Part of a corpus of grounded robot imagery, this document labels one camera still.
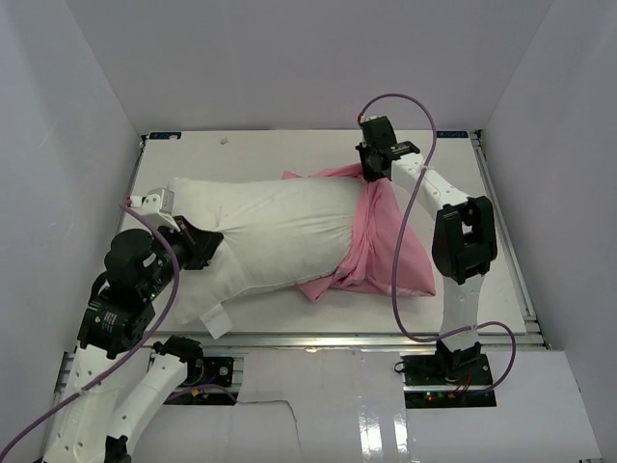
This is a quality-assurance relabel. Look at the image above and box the right blue table label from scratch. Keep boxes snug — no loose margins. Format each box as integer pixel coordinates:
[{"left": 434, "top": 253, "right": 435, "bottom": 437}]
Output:
[{"left": 437, "top": 130, "right": 469, "bottom": 139}]

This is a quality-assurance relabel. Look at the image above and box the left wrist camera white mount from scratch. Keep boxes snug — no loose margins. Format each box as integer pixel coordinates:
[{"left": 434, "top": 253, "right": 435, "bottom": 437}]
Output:
[{"left": 126, "top": 188, "right": 178, "bottom": 231}]

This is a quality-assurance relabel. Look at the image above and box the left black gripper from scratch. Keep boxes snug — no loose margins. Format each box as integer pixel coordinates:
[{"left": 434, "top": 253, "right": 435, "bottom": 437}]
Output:
[{"left": 141, "top": 213, "right": 221, "bottom": 299}]

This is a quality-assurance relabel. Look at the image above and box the left blue table label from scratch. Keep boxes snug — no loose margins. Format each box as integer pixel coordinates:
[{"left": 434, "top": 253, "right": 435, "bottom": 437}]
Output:
[{"left": 147, "top": 131, "right": 182, "bottom": 141}]

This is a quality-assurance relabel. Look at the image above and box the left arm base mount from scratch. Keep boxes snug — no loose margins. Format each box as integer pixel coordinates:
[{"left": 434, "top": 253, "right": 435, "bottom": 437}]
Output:
[{"left": 153, "top": 336, "right": 238, "bottom": 405}]

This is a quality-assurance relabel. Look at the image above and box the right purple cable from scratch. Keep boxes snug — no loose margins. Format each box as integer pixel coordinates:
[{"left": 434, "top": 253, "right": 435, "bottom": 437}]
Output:
[{"left": 359, "top": 94, "right": 516, "bottom": 393}]

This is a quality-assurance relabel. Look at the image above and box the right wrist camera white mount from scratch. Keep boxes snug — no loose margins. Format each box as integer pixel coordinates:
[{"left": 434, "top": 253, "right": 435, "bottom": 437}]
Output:
[{"left": 357, "top": 114, "right": 384, "bottom": 126}]

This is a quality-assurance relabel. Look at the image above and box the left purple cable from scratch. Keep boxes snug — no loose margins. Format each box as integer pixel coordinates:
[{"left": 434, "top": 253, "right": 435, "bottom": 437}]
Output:
[{"left": 0, "top": 197, "right": 182, "bottom": 463}]

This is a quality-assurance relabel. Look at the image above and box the blue table label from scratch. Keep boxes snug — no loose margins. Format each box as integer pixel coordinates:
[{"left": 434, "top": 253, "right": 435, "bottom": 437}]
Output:
[
  {"left": 147, "top": 131, "right": 182, "bottom": 141},
  {"left": 437, "top": 130, "right": 469, "bottom": 139}
]

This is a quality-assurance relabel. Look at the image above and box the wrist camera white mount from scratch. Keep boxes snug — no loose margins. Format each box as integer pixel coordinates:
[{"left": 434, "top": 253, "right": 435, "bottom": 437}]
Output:
[
  {"left": 126, "top": 188, "right": 178, "bottom": 231},
  {"left": 357, "top": 114, "right": 384, "bottom": 126}
]

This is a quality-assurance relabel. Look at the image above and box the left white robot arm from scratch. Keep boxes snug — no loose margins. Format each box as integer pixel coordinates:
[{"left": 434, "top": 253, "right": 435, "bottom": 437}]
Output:
[{"left": 42, "top": 216, "right": 224, "bottom": 462}]

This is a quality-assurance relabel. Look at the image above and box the pink floral pillowcase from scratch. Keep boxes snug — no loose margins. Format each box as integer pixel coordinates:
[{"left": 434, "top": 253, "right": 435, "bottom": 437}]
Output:
[{"left": 297, "top": 164, "right": 436, "bottom": 302}]

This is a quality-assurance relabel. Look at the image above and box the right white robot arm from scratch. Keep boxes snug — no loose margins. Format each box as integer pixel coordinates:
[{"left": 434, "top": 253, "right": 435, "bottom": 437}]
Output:
[{"left": 356, "top": 116, "right": 497, "bottom": 385}]

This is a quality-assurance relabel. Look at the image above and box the purple cable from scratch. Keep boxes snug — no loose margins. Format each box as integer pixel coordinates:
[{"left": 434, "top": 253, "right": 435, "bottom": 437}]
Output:
[
  {"left": 0, "top": 197, "right": 182, "bottom": 463},
  {"left": 359, "top": 94, "right": 516, "bottom": 393}
]

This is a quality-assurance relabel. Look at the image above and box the aluminium table front rail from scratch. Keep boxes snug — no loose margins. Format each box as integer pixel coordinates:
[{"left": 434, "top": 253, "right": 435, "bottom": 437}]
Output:
[{"left": 143, "top": 332, "right": 545, "bottom": 350}]

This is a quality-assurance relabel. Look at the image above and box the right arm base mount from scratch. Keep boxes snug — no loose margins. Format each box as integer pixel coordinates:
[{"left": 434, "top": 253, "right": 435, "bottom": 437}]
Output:
[{"left": 393, "top": 354, "right": 497, "bottom": 410}]

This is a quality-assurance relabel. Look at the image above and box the white pillow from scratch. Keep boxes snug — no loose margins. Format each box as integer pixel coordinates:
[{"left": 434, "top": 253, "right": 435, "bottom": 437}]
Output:
[{"left": 168, "top": 177, "right": 363, "bottom": 325}]

